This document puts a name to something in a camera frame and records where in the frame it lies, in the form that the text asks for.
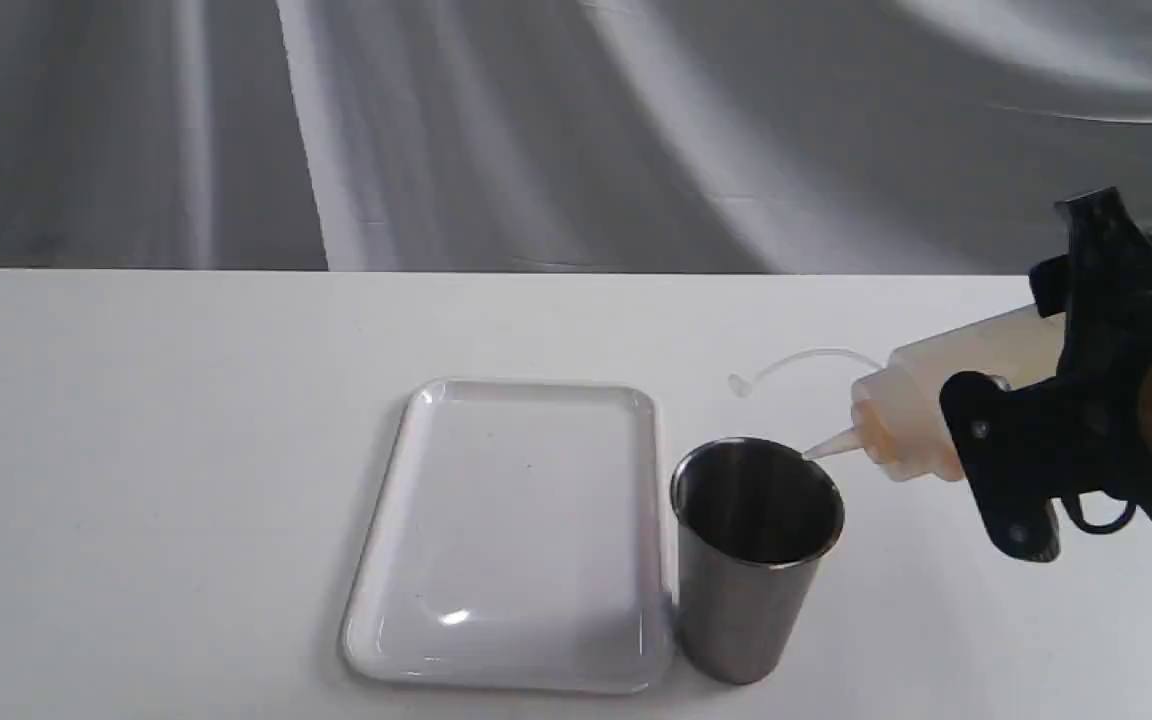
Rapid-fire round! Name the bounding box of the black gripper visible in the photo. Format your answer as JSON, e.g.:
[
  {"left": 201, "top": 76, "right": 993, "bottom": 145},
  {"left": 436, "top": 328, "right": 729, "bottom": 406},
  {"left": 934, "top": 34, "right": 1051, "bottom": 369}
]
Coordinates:
[{"left": 940, "top": 185, "right": 1152, "bottom": 562}]

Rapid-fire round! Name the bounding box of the translucent squeeze bottle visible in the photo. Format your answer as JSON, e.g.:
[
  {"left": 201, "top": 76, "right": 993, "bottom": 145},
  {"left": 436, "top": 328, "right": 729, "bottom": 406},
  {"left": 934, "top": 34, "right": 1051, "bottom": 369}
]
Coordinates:
[{"left": 728, "top": 305, "right": 1064, "bottom": 482}]

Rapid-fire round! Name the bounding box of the stainless steel cup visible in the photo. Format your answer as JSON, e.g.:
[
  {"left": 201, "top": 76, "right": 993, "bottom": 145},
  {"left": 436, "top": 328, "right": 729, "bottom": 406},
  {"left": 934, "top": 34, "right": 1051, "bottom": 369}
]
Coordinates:
[{"left": 669, "top": 437, "right": 846, "bottom": 685}]

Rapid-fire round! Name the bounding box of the grey backdrop cloth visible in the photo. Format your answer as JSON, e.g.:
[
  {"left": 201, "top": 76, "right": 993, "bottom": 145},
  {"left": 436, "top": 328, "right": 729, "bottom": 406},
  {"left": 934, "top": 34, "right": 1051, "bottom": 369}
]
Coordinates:
[{"left": 0, "top": 1, "right": 1152, "bottom": 274}]

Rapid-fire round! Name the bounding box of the white plastic tray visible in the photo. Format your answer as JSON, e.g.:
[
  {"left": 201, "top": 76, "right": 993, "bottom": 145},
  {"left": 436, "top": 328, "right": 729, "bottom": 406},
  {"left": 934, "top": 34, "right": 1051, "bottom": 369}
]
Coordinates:
[{"left": 340, "top": 378, "right": 675, "bottom": 694}]

